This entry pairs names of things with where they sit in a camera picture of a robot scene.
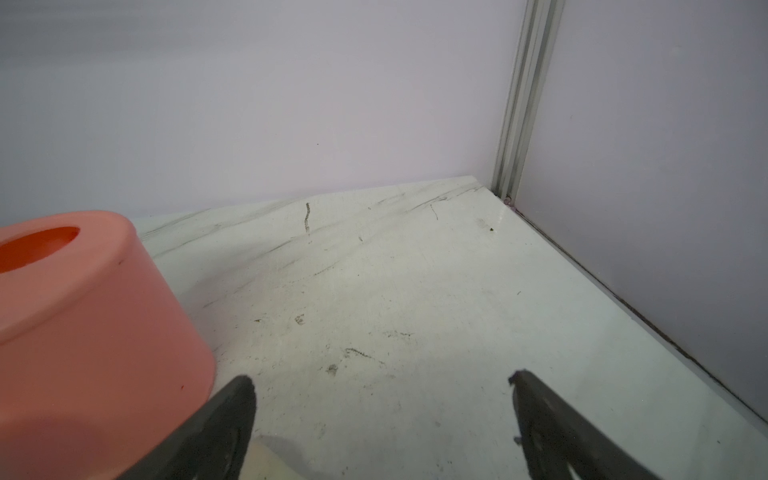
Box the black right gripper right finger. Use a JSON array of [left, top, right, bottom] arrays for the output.
[[508, 370, 657, 479]]

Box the pink plastic watering can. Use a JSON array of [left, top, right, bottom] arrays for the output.
[[1, 211, 215, 479]]

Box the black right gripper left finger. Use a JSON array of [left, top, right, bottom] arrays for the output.
[[120, 375, 257, 480]]

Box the aluminium frame corner post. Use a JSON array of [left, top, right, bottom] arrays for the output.
[[491, 0, 566, 206]]

